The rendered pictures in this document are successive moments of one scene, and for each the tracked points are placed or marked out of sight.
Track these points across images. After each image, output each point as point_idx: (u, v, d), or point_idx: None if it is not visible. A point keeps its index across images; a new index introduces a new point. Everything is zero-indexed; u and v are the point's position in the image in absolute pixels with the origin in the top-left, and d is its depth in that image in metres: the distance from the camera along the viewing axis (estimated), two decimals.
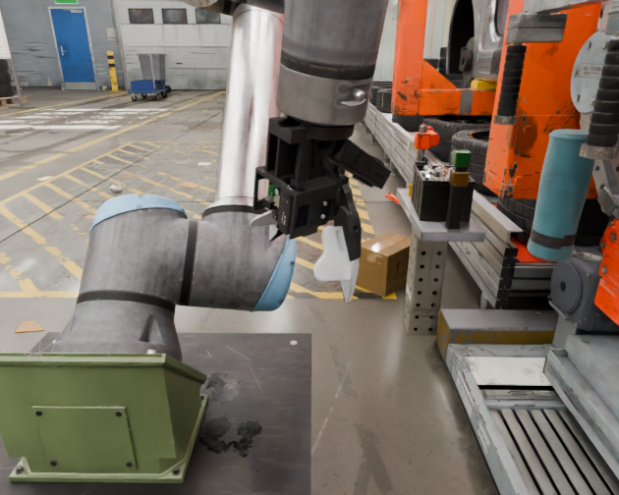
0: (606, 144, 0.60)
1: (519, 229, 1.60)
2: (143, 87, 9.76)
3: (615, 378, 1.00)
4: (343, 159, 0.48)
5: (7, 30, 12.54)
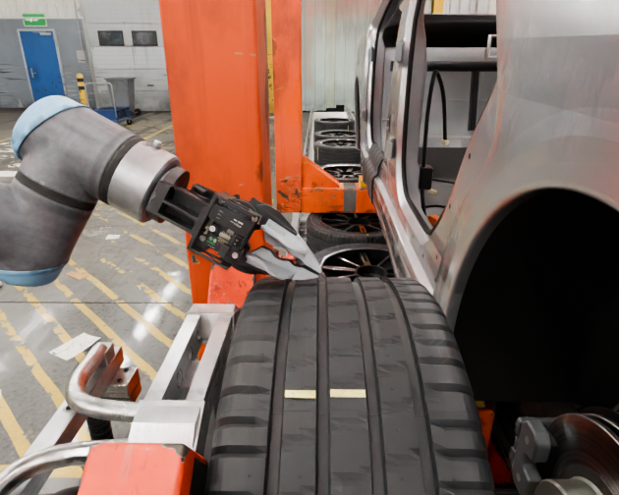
0: None
1: None
2: (105, 117, 9.65)
3: None
4: (207, 189, 0.57)
5: None
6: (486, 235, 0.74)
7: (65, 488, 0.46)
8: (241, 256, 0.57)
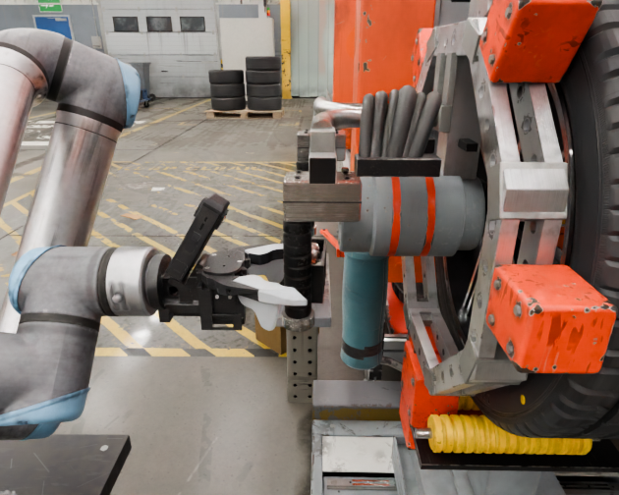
0: (295, 317, 0.59)
1: (403, 294, 1.59)
2: None
3: (430, 483, 0.99)
4: (180, 278, 0.56)
5: None
6: None
7: None
8: None
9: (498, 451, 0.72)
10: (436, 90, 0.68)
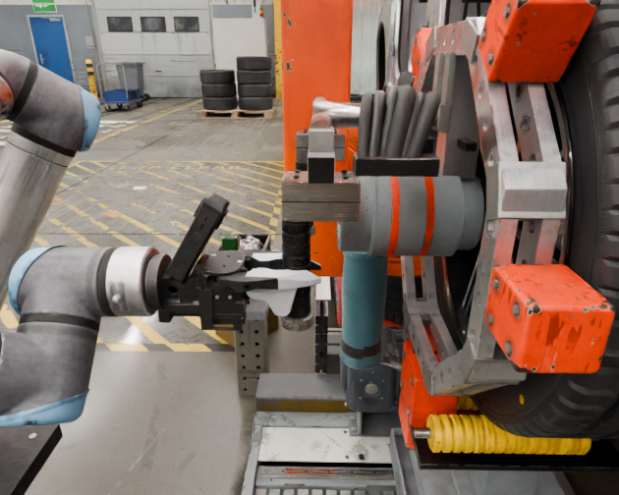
0: (294, 316, 0.59)
1: None
2: (116, 98, 9.78)
3: (429, 483, 0.99)
4: (180, 279, 0.56)
5: None
6: None
7: None
8: None
9: (497, 451, 0.72)
10: (435, 90, 0.68)
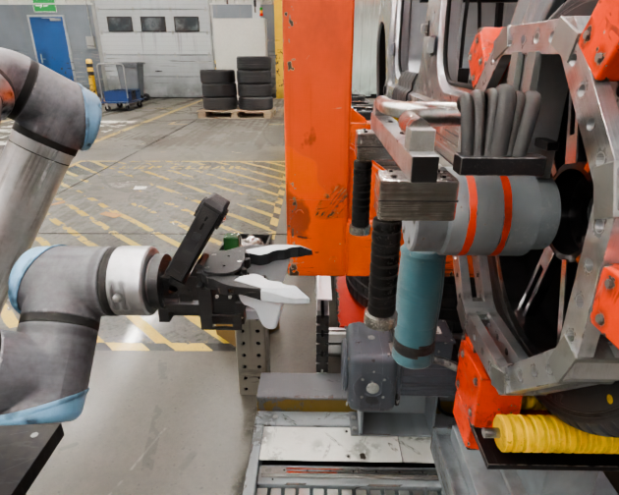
0: (380, 316, 0.59)
1: (353, 289, 1.62)
2: (117, 98, 9.78)
3: (481, 483, 0.99)
4: (180, 278, 0.56)
5: None
6: (559, 5, 0.87)
7: None
8: None
9: (568, 451, 0.72)
10: None
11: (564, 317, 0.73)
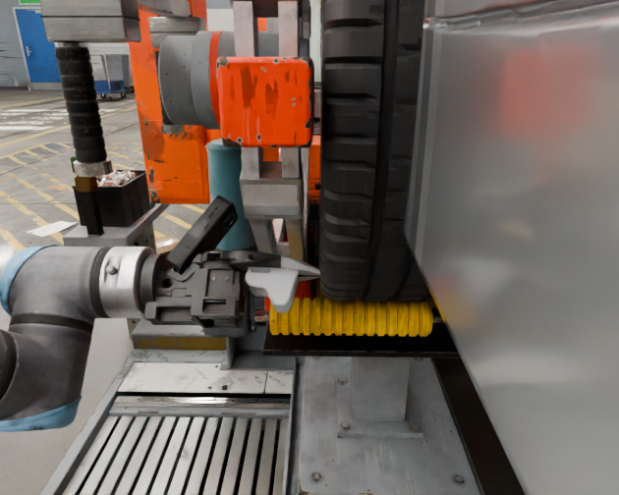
0: (83, 160, 0.56)
1: None
2: (98, 88, 9.75)
3: (310, 398, 0.96)
4: (180, 262, 0.56)
5: None
6: None
7: None
8: (247, 282, 0.61)
9: (336, 330, 0.69)
10: None
11: None
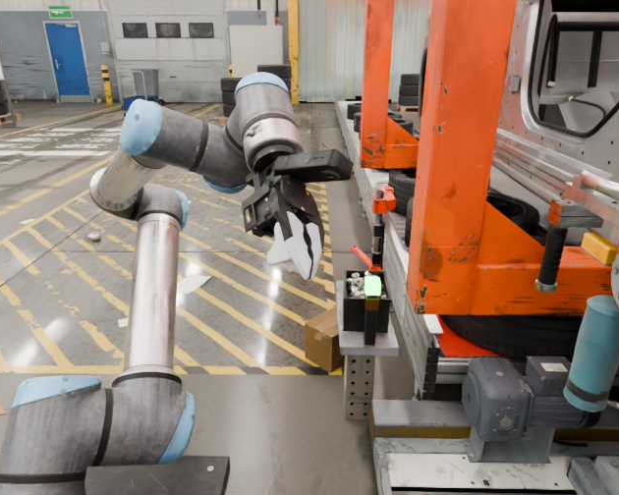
0: None
1: (450, 318, 1.72)
2: None
3: None
4: (275, 168, 0.65)
5: (2, 44, 12.66)
6: None
7: None
8: (307, 225, 0.65)
9: None
10: None
11: None
